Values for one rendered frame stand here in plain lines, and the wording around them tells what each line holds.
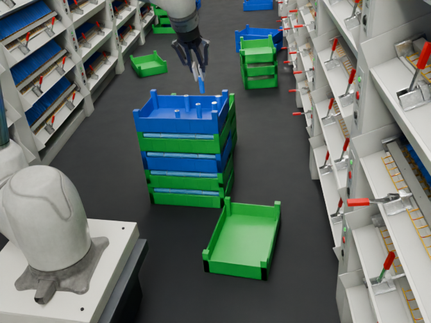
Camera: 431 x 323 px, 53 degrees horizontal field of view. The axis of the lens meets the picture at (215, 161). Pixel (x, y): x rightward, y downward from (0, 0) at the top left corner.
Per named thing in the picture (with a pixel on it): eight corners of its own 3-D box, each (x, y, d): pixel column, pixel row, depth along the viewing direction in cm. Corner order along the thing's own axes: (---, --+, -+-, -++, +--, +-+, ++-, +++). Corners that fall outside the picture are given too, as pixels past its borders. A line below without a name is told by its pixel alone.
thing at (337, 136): (349, 217, 108) (331, 175, 102) (319, 114, 159) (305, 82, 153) (433, 190, 102) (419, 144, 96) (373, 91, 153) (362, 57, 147)
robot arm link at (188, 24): (193, 18, 127) (197, 34, 132) (198, -1, 131) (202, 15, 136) (163, 20, 129) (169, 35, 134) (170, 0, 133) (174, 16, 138)
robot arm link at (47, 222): (56, 282, 96) (27, 207, 84) (4, 254, 105) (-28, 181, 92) (106, 238, 108) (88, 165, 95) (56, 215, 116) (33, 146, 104)
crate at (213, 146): (140, 151, 157) (136, 131, 153) (158, 125, 174) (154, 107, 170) (220, 154, 150) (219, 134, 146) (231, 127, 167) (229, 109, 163)
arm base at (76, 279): (4, 304, 99) (-4, 288, 96) (47, 236, 117) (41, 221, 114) (79, 309, 97) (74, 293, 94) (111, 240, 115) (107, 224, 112)
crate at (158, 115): (136, 131, 153) (132, 111, 149) (154, 107, 170) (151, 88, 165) (219, 134, 146) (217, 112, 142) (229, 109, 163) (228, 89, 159)
